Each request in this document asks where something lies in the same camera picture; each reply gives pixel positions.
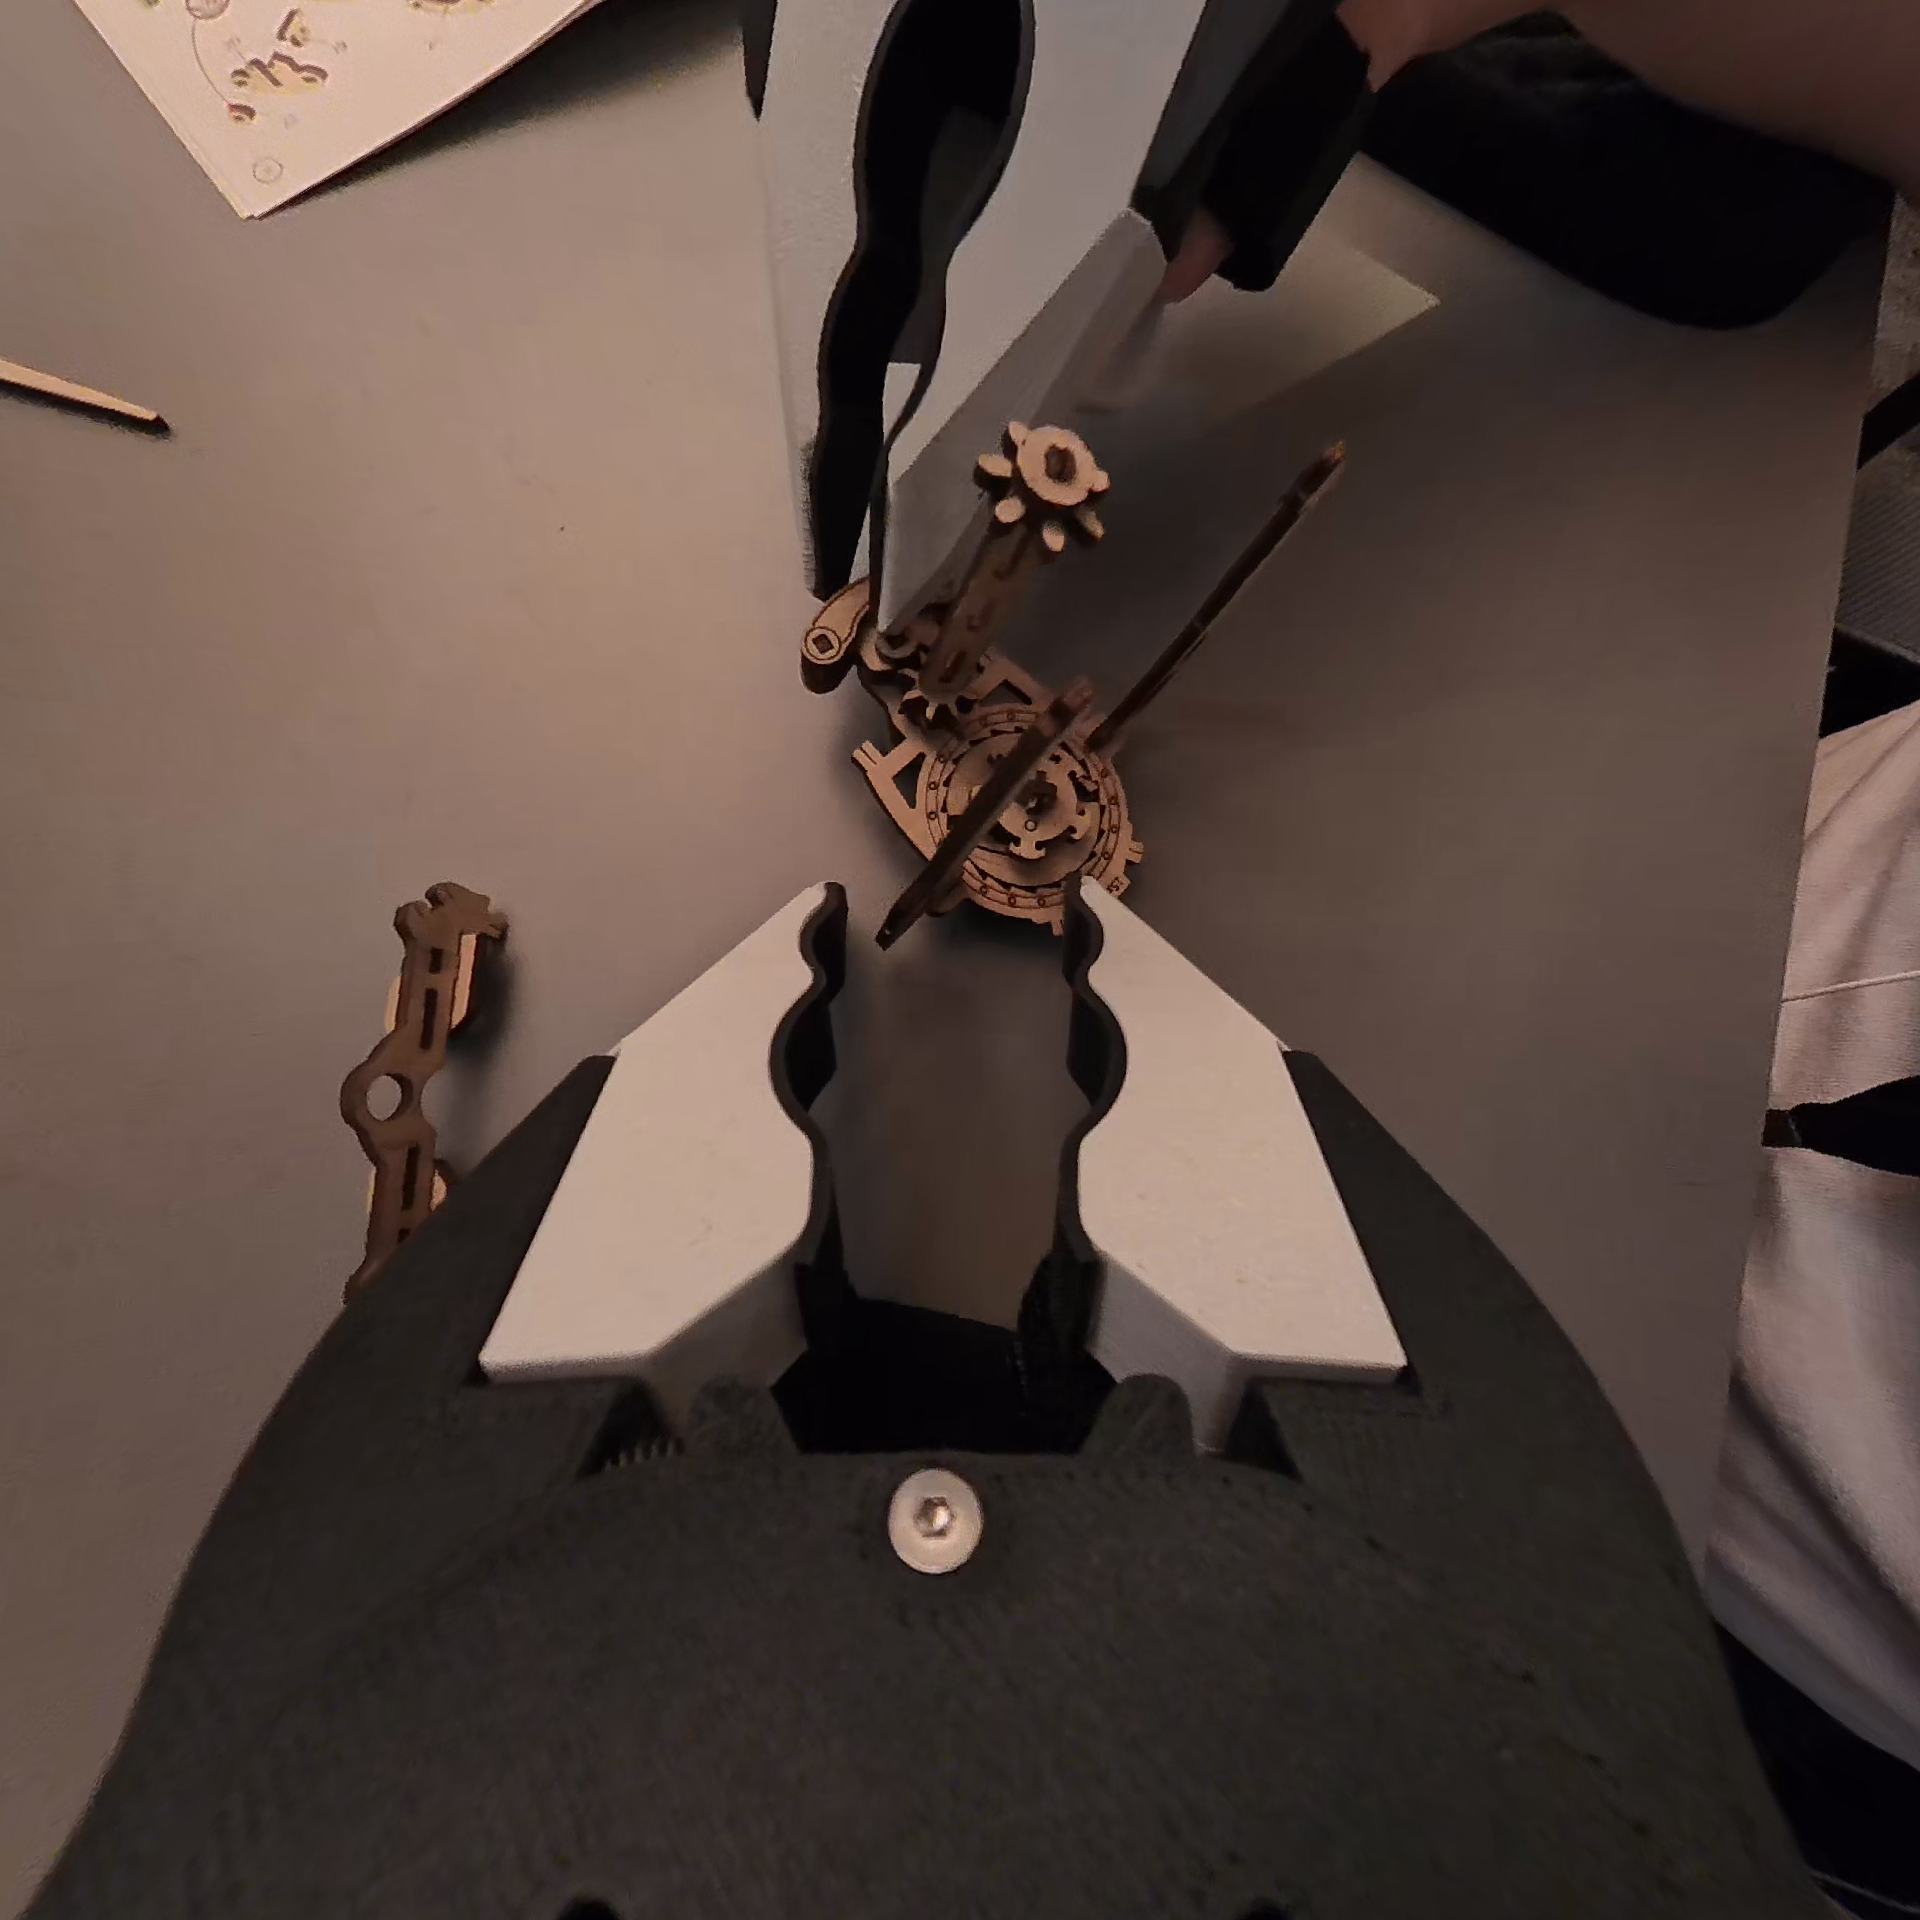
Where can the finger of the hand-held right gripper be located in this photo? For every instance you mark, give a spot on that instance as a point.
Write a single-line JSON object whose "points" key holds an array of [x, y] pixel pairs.
{"points": [[1035, 345], [803, 180]]}

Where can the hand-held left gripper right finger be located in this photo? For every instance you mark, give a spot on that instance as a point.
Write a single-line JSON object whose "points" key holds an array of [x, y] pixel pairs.
{"points": [[1230, 1201]]}

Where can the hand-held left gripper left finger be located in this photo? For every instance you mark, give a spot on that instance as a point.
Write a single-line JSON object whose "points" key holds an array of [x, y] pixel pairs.
{"points": [[661, 1170]]}

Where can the slotted wooden part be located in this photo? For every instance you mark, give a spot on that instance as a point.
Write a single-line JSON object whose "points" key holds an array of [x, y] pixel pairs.
{"points": [[408, 1154]]}

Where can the wooden gear model assembly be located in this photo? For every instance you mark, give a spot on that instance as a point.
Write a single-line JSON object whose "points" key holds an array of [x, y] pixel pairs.
{"points": [[1094, 855]]}

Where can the person's right forearm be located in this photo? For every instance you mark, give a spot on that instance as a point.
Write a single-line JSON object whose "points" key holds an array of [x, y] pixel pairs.
{"points": [[1725, 75]]}

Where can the wooden puzzle parts sheet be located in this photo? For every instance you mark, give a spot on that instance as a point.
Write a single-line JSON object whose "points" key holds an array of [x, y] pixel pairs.
{"points": [[375, 90]]}

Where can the person's right hand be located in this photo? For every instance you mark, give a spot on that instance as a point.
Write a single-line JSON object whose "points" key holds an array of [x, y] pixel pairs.
{"points": [[1196, 258]]}

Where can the black textured pad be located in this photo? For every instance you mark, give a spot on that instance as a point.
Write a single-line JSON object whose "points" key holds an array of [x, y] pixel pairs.
{"points": [[1651, 224]]}

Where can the person's white shirt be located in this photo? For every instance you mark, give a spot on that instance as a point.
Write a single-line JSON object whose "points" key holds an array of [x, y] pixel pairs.
{"points": [[1845, 1351]]}

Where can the pointed wooden stick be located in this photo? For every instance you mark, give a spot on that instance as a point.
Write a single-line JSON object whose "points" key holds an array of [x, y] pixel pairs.
{"points": [[75, 393]]}

